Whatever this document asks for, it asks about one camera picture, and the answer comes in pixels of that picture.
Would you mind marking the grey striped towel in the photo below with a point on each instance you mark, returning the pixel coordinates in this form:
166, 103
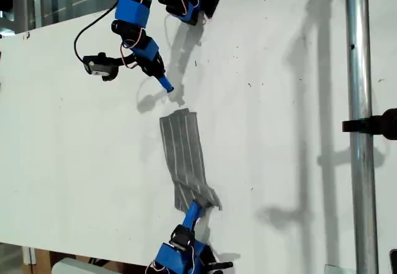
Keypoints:
183, 150

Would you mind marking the dark flat device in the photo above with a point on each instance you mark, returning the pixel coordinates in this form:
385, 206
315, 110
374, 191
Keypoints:
394, 261

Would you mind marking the black camera stalk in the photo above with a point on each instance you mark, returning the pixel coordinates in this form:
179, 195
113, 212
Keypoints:
124, 60

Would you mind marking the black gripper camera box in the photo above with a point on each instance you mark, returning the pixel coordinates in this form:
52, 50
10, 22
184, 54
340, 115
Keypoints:
221, 265
99, 66

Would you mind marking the white table leg bracket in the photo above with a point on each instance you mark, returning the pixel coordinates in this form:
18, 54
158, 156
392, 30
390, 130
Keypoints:
29, 255

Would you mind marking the steel post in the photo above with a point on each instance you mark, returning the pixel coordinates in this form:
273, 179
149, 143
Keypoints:
359, 69

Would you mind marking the black post clamp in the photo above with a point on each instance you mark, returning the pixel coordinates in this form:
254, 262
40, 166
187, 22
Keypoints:
372, 124

